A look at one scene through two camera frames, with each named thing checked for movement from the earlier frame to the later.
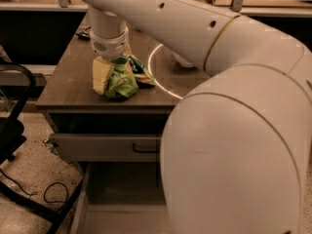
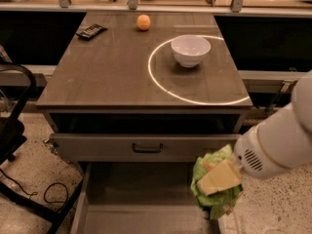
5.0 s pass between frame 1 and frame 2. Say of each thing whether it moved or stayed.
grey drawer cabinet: stayed
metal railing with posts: stayed
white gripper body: moved
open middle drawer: stayed
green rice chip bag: moved
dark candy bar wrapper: stayed
